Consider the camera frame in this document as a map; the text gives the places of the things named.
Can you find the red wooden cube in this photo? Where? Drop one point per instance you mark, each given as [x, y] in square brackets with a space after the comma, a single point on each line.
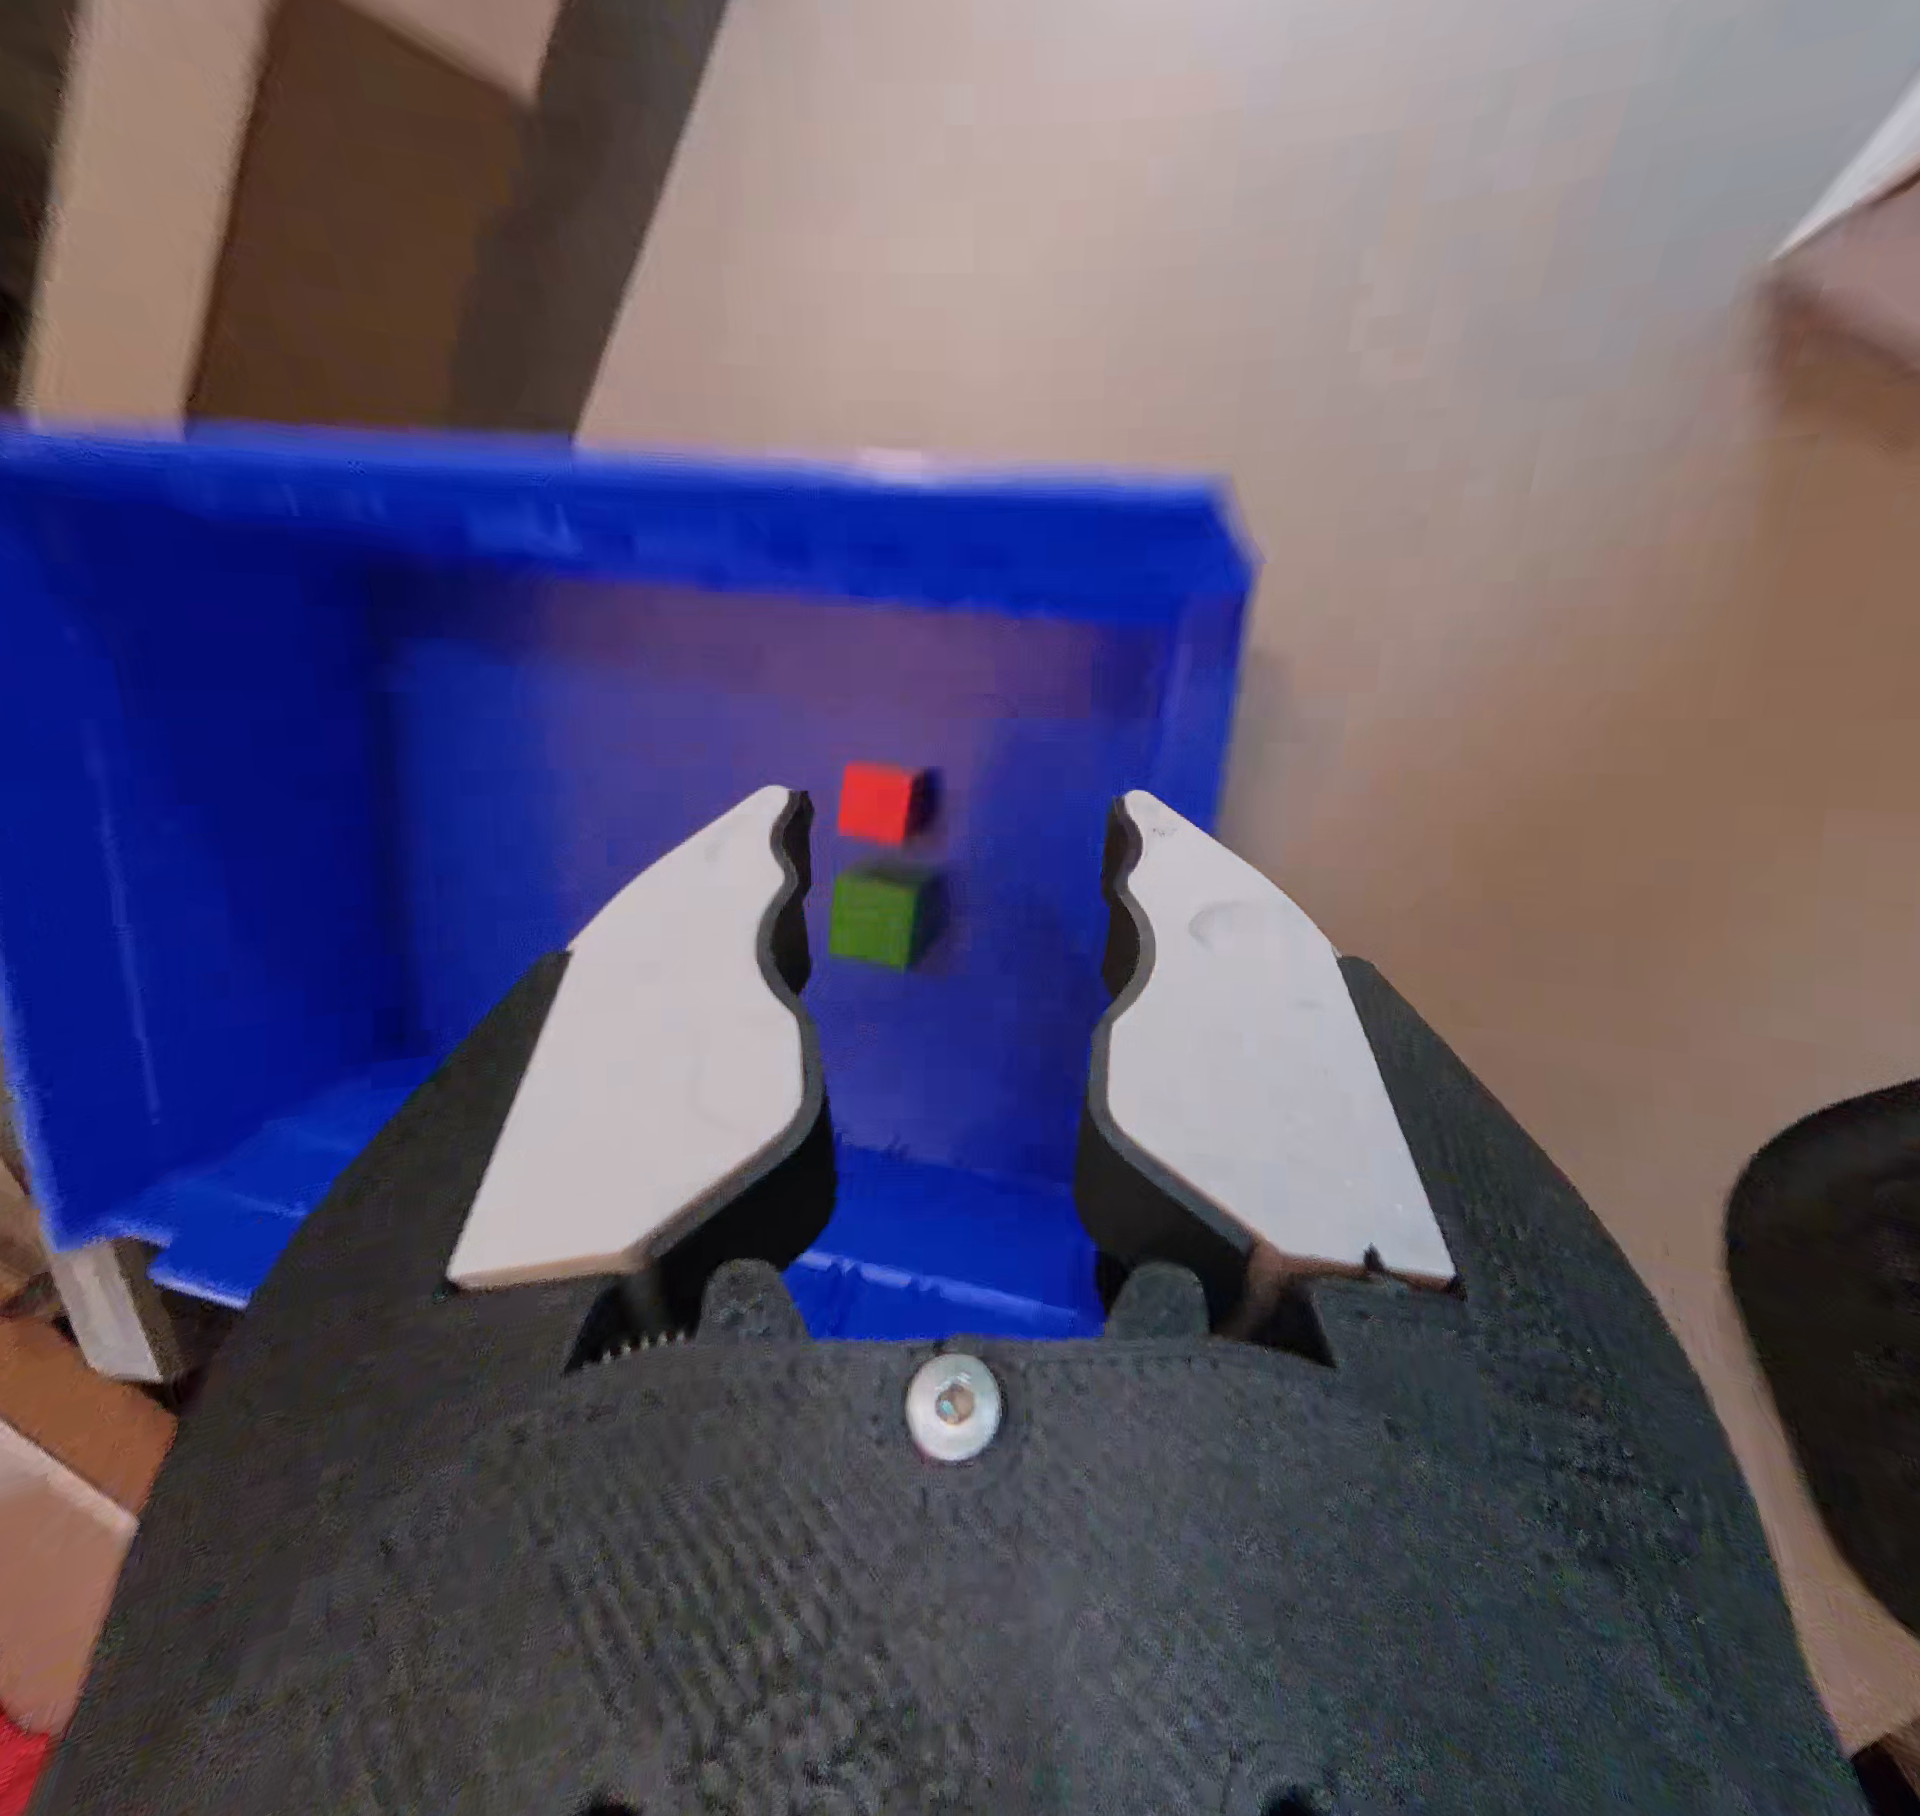
[883, 803]

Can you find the desk with wooden edge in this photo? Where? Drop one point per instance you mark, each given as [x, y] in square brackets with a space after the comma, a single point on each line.
[60, 1544]

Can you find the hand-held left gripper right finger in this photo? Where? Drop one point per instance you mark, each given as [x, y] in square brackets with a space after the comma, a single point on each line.
[1260, 1096]

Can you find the red patterned cloth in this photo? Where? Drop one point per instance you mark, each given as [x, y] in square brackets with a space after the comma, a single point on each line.
[15, 1771]

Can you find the black textured armrest pad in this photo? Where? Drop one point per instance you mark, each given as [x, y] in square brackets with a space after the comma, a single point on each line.
[1846, 1322]

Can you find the blue plastic bin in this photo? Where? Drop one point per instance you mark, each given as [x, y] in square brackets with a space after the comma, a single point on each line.
[224, 796]

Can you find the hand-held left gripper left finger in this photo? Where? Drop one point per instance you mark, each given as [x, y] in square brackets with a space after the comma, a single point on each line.
[644, 1096]

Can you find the white cardboard mailer box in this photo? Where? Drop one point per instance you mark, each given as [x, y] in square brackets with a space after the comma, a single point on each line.
[1862, 273]

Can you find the green wooden cube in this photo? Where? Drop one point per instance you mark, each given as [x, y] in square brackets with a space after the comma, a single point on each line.
[877, 917]

